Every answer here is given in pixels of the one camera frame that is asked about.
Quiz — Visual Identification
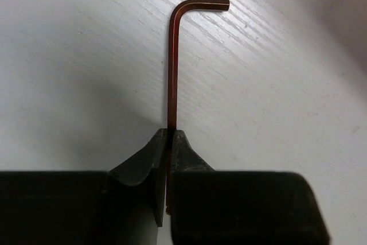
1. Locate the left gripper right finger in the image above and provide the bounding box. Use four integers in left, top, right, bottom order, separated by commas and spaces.
169, 130, 215, 244

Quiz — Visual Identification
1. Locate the small dark hex key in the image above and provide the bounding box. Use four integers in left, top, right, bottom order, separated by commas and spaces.
166, 0, 230, 215

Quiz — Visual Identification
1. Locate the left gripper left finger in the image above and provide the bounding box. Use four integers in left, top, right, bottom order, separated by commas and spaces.
107, 129, 168, 244

